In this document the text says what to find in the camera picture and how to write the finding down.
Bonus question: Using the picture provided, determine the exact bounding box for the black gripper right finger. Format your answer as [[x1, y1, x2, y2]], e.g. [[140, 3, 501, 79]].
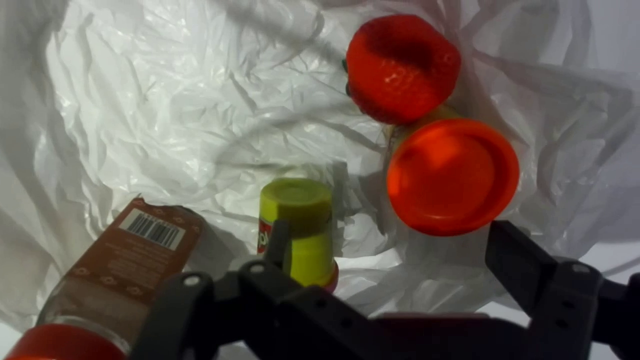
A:
[[483, 217, 640, 360]]

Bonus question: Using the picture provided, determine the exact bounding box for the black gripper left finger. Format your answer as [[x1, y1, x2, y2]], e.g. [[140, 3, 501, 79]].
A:
[[127, 222, 376, 360]]

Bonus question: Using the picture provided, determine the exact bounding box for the white plastic bag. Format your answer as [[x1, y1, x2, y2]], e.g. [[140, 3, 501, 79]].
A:
[[0, 0, 640, 360]]

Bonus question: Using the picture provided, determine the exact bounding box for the yellow-green dough tub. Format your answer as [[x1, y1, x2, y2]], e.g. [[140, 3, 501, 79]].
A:
[[255, 175, 339, 292]]

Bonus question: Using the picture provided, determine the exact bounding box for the spice jar with red lid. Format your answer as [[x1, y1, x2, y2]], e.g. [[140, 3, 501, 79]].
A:
[[2, 195, 207, 360]]

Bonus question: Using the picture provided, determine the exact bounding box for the orange dough tub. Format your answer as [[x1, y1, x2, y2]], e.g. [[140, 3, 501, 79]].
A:
[[386, 117, 522, 238]]

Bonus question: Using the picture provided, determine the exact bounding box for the red dough tub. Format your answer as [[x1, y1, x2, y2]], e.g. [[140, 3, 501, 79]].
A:
[[344, 13, 464, 127]]

